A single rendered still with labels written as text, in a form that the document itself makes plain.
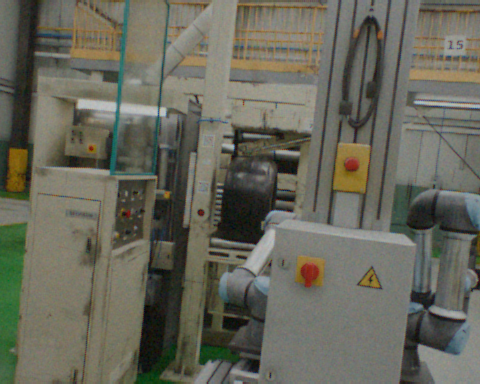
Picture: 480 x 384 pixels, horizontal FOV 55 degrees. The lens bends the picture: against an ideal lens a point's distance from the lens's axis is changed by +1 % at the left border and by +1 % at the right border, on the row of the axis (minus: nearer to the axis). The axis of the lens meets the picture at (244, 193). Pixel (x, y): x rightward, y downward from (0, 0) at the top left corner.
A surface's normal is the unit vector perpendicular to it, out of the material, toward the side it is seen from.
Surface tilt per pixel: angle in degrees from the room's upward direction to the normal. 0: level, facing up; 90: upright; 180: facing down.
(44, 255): 90
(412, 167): 90
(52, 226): 90
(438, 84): 90
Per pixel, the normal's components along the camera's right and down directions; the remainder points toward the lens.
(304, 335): -0.22, 0.04
